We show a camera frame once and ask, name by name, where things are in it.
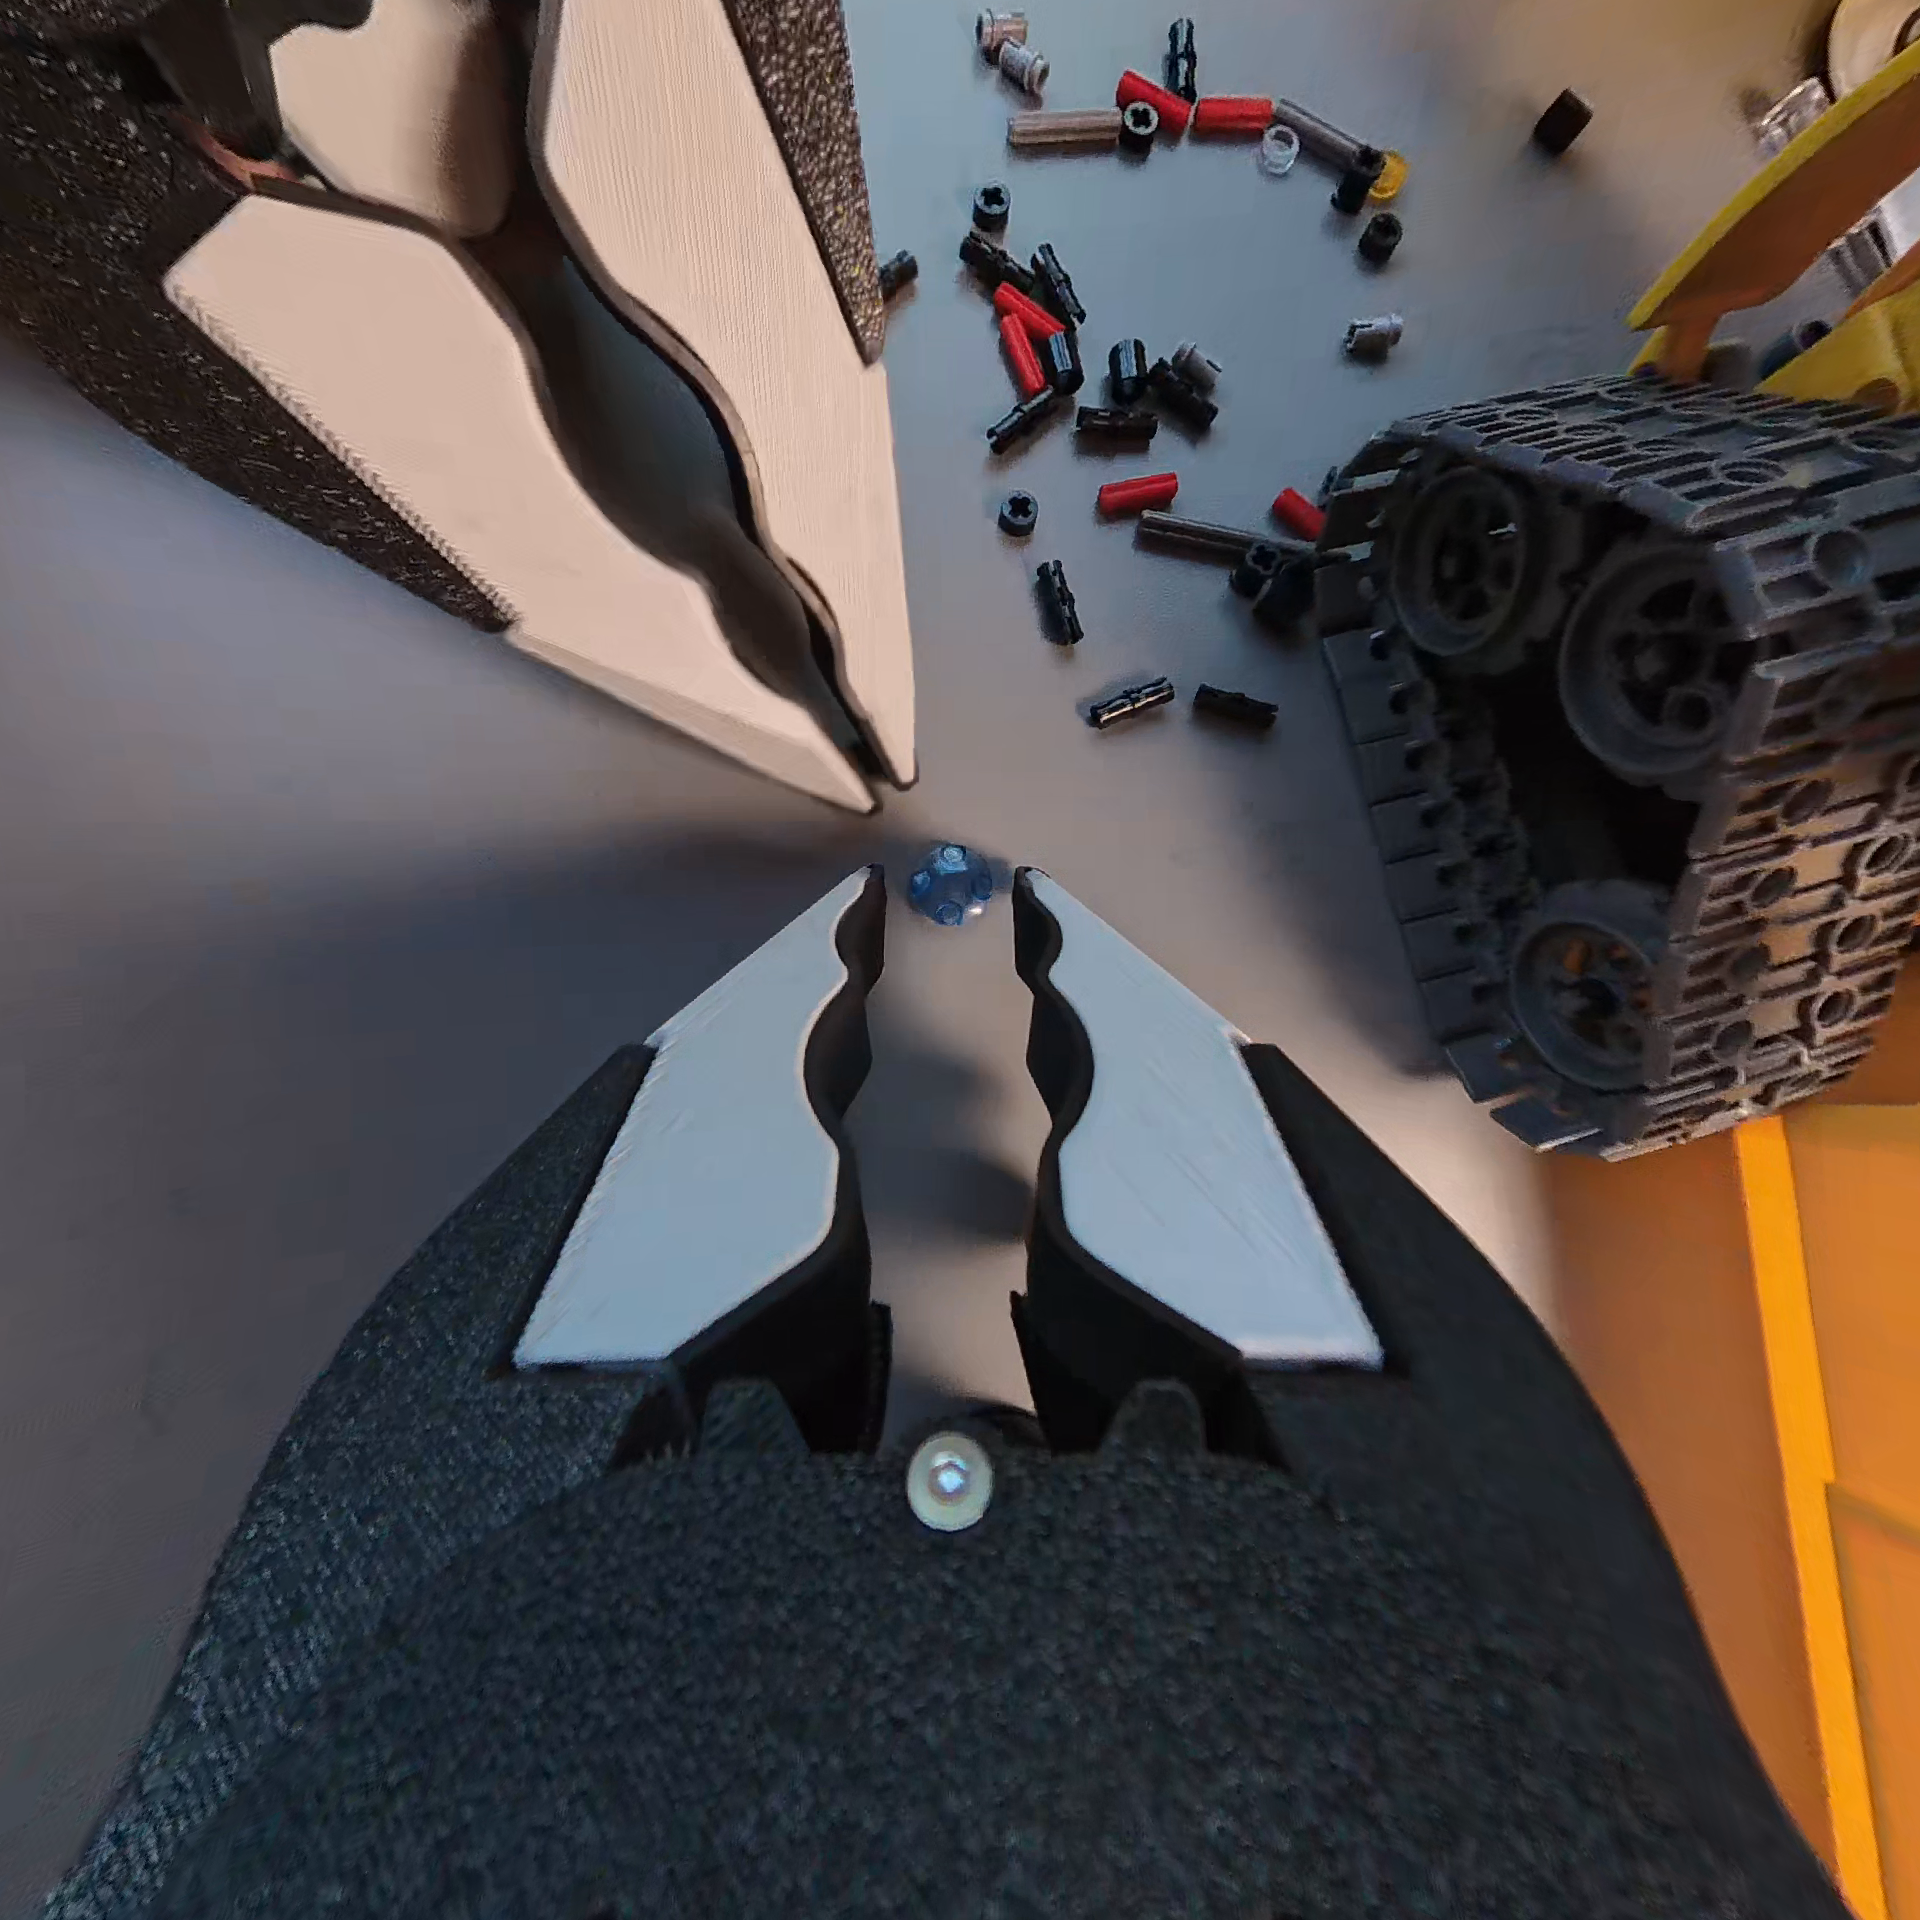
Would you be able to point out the yellow tracked toy robot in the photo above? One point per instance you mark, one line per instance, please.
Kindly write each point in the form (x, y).
(1682, 662)

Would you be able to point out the clear round stud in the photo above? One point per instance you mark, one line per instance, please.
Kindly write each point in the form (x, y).
(951, 882)

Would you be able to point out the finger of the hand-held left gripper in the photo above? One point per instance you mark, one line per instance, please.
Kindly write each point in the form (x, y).
(750, 271)
(451, 422)

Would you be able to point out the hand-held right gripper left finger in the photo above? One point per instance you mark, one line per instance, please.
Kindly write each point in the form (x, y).
(691, 1200)

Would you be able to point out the yellow parts tray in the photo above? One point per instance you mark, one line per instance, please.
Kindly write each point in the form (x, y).
(1831, 1500)

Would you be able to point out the printed paper sheets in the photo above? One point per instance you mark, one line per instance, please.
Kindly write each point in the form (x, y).
(1875, 38)

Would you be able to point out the pile of small pins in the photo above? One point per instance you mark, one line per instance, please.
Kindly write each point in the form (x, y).
(1036, 332)

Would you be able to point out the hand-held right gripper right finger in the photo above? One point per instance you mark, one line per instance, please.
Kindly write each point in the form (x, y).
(1200, 1200)

